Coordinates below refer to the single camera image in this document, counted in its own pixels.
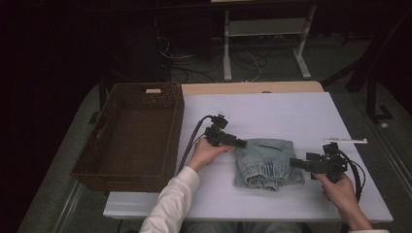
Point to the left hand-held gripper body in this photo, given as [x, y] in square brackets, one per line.
[217, 136]

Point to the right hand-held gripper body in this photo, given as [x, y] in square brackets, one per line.
[332, 165]

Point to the light blue denim skirt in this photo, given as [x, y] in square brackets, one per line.
[265, 165]

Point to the brown wicker basket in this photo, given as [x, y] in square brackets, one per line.
[136, 139]

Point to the person's left hand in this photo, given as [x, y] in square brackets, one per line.
[204, 155]

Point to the person's right hand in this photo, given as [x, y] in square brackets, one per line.
[340, 194]

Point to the white board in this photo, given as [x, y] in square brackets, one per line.
[275, 113]

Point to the small white round object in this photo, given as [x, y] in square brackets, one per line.
[384, 125]

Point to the person's right leg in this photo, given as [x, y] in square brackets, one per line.
[270, 227]

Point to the person's leg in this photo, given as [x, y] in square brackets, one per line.
[270, 227]
[210, 227]

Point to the person's left leg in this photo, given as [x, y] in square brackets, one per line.
[210, 227]

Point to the black metal stand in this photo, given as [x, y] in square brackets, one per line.
[372, 81]

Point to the white metal desk frame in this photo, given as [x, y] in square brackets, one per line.
[265, 26]

